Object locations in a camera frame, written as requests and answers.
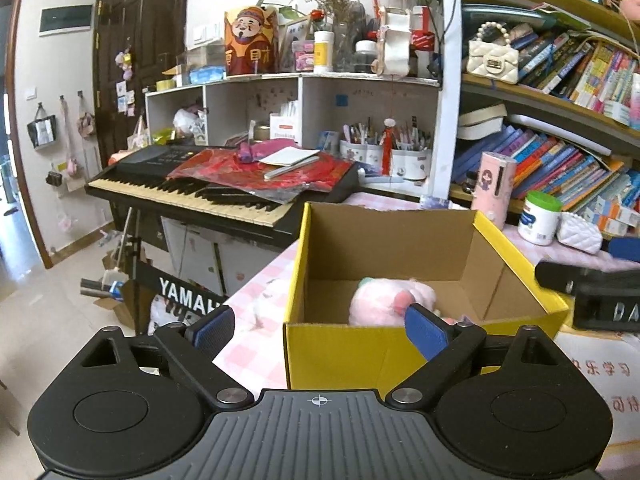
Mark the row of slanted colourful books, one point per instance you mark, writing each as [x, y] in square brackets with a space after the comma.
[550, 165]

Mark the cardboard clutter on floor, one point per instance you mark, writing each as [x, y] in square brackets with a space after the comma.
[107, 290]

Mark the pink cylindrical device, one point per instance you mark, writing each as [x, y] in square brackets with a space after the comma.
[492, 190]

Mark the thick lying book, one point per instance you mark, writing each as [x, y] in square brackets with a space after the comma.
[482, 122]

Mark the wall electrical panel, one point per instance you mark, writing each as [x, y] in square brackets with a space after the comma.
[65, 19]

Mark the crumpled plastic bag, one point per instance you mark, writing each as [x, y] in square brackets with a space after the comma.
[190, 122]

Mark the white quilted handbag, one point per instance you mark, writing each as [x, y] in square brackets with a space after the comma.
[492, 62]

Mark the white jar green lid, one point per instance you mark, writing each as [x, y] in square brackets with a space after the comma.
[539, 222]

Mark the white red carton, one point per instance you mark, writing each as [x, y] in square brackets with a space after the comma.
[284, 130]

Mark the white bottle yellow label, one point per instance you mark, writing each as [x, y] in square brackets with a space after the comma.
[323, 52]

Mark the pink plush toy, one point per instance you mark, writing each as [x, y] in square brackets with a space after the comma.
[375, 302]

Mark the fortune god printed canister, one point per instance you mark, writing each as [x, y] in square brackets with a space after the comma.
[250, 42]

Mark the wooden bookshelf white frame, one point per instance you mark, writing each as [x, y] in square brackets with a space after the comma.
[450, 85]

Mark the black keyboard stand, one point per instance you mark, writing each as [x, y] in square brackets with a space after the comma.
[185, 300]

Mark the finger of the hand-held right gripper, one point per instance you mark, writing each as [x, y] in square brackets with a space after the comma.
[625, 250]
[555, 275]

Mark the yellow cardboard box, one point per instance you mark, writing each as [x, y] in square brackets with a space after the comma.
[345, 355]

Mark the row of upright shelf books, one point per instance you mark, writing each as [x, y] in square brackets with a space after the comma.
[590, 75]

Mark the red hanging doll ornament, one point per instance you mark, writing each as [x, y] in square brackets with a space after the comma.
[389, 145]

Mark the white notebook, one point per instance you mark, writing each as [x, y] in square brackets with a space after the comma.
[290, 156]

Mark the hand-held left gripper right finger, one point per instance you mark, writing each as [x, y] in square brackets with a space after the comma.
[425, 330]

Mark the blue orange carton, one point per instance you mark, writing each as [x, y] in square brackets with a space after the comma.
[620, 230]
[622, 215]

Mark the white wall switches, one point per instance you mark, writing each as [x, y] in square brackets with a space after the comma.
[207, 32]

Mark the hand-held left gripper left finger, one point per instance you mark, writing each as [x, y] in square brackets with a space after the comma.
[215, 330]

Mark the white quilted pouch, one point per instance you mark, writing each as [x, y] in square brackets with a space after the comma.
[579, 234]

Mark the white paper bag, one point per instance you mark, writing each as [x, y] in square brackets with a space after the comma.
[396, 50]

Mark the white cubby shelf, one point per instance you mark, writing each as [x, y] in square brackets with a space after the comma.
[320, 110]

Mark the black white hanging bag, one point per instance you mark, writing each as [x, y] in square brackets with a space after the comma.
[42, 130]

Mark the black electronic keyboard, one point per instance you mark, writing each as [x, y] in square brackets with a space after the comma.
[150, 190]

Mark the white pen cup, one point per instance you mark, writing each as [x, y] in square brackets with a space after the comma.
[410, 162]
[360, 152]

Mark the dried flower bouquet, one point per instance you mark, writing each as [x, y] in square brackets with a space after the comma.
[325, 0]

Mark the dark wooden door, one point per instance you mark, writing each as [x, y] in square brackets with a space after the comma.
[145, 35]

